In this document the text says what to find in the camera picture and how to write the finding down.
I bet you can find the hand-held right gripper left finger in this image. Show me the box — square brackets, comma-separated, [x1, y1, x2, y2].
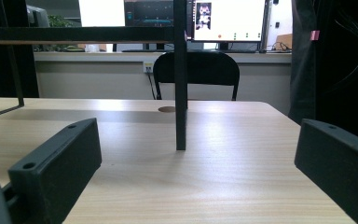
[7, 118, 103, 224]

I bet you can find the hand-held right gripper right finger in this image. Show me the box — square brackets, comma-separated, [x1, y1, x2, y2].
[294, 118, 358, 224]

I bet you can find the black metal shelf rack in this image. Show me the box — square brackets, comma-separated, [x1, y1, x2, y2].
[0, 0, 188, 151]

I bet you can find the dark grey hanging cloth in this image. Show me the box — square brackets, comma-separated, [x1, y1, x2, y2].
[288, 0, 319, 125]

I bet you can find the cardboard box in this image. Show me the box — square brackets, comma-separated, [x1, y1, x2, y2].
[274, 33, 293, 50]

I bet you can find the green plant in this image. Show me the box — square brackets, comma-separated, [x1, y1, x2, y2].
[34, 14, 82, 52]

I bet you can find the grey monitor back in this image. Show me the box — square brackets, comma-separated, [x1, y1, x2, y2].
[25, 4, 50, 28]

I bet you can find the black chair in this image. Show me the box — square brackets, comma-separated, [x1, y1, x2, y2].
[152, 50, 241, 102]

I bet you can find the computer monitor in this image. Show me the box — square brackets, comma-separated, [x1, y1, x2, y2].
[78, 0, 175, 28]
[186, 0, 270, 52]

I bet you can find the black socket cable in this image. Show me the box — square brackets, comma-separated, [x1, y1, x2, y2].
[146, 72, 158, 101]

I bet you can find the white wall socket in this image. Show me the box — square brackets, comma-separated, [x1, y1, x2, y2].
[142, 61, 155, 75]

